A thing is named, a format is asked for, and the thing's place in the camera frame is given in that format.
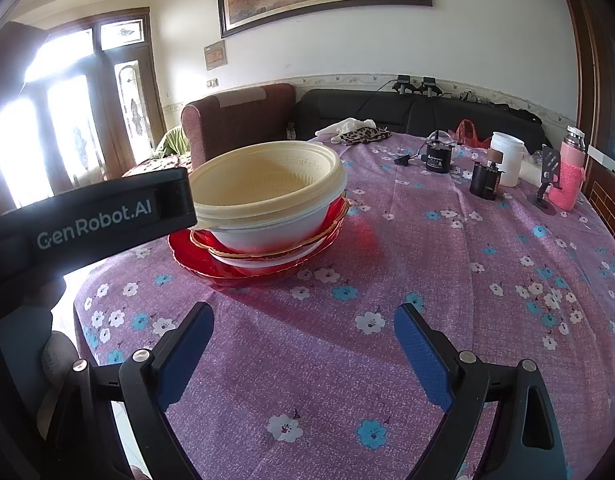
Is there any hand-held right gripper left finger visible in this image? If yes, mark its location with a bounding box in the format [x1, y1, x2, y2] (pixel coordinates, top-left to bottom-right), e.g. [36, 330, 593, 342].
[38, 301, 216, 480]

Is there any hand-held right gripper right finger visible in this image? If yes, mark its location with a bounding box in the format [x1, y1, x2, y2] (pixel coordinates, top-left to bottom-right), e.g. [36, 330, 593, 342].
[393, 302, 568, 480]

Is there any red glass plate gold rim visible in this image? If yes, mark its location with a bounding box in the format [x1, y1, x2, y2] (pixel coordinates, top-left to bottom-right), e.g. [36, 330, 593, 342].
[189, 197, 351, 262]

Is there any white paper bowl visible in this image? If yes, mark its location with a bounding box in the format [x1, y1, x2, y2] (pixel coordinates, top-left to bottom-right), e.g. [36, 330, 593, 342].
[208, 210, 341, 257]

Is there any green cloth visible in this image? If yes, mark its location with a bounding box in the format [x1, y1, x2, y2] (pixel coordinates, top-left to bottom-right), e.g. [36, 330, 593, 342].
[155, 127, 191, 159]

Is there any purple floral tablecloth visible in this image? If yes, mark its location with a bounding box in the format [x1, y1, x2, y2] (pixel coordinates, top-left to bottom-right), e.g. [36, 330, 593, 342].
[72, 130, 615, 480]

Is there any wooden glass door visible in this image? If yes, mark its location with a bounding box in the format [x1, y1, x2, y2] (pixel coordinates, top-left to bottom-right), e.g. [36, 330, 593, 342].
[0, 7, 166, 211]

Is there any dark bottle wooden cap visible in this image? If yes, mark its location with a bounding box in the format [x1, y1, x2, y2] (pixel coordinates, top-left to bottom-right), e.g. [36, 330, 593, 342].
[469, 149, 503, 200]

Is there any maroon armchair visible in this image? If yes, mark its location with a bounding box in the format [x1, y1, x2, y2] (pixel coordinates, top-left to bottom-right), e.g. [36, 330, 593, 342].
[181, 83, 297, 172]

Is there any black cylindrical motor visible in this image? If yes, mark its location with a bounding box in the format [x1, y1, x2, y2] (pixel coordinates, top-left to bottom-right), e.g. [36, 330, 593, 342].
[426, 131, 455, 173]

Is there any white plastic jar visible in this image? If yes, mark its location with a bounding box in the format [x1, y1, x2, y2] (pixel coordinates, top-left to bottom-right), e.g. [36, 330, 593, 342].
[490, 132, 525, 187]

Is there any black phone stand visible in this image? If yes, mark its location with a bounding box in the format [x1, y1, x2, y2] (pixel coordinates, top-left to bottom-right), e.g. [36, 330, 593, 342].
[530, 144, 561, 212]

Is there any red plastic bag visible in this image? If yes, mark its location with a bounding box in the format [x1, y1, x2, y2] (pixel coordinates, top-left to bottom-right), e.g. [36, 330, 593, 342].
[455, 120, 491, 150]

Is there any leopard print cloth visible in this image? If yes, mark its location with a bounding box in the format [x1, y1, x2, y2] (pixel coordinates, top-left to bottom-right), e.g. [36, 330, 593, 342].
[337, 127, 391, 146]

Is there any pink thermos knitted sleeve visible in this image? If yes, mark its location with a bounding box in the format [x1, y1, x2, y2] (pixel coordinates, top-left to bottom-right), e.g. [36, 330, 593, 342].
[547, 126, 588, 212]

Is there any white cloth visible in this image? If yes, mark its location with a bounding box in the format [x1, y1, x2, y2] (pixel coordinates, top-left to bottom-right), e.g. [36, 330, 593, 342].
[315, 118, 377, 138]

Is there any black sofa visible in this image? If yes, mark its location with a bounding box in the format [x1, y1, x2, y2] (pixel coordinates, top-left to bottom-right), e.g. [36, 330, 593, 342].
[292, 88, 547, 150]

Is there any small wall frame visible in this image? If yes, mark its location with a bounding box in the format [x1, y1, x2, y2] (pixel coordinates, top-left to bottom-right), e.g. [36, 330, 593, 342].
[204, 40, 228, 71]

